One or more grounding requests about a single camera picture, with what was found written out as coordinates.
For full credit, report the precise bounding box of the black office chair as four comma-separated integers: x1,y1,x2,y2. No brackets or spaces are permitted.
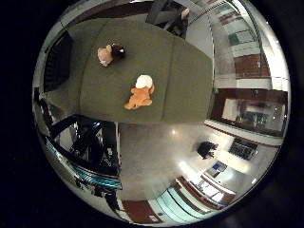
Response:
197,141,219,160

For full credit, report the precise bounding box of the black plastic crate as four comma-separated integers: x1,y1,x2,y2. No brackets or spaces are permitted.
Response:
43,31,74,93

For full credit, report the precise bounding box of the tan plush dog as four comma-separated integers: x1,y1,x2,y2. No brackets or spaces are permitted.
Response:
97,43,126,67

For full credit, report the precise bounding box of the black laptop keyboard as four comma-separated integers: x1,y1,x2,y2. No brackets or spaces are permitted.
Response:
228,137,259,161

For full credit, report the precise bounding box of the orange plush toy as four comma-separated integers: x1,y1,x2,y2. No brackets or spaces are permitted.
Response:
123,74,156,111

